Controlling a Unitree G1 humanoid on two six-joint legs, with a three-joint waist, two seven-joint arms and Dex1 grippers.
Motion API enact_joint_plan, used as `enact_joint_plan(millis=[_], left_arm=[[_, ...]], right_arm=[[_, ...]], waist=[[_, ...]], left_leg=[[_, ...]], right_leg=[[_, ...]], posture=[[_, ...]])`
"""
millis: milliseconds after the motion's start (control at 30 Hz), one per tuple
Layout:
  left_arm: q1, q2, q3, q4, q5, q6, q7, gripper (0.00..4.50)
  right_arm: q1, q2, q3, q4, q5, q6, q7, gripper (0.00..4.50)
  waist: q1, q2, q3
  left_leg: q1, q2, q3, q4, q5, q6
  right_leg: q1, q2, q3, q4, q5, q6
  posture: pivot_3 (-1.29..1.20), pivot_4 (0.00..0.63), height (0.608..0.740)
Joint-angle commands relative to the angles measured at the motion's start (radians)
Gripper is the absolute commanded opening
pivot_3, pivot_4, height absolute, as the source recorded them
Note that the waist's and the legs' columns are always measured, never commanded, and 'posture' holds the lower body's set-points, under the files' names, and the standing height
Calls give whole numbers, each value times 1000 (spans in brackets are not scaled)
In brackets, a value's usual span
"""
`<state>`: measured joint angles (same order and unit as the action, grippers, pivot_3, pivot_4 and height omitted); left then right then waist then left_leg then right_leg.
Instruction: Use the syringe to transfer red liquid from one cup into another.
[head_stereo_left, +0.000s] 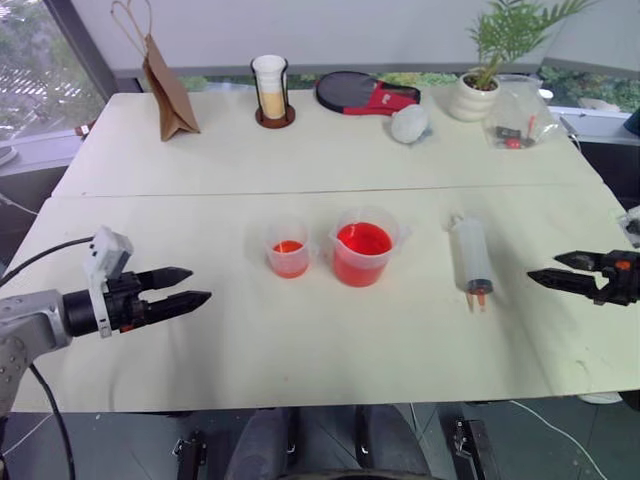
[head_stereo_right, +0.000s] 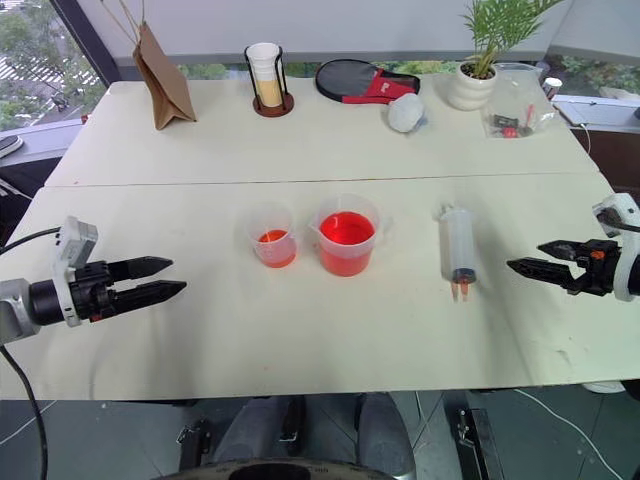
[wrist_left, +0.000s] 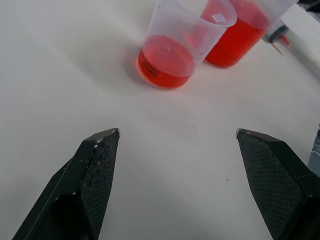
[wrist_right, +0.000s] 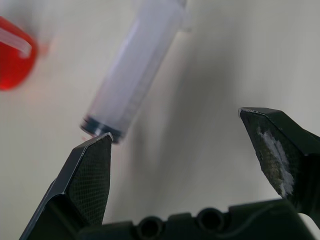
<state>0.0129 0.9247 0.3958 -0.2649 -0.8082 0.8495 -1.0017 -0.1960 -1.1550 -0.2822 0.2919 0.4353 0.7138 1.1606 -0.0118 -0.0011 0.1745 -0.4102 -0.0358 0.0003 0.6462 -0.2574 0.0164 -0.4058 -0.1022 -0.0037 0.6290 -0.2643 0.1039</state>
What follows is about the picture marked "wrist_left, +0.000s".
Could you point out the clear plastic syringe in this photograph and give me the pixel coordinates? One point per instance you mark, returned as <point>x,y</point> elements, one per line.
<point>276,31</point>

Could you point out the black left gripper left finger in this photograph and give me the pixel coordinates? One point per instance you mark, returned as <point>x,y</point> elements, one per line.
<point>82,185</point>

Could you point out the plastic beaker red liquid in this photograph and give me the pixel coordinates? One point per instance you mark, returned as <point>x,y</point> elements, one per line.
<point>172,50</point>
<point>235,37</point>

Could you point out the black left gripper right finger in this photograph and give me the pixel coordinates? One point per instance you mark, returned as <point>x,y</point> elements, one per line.
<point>275,180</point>

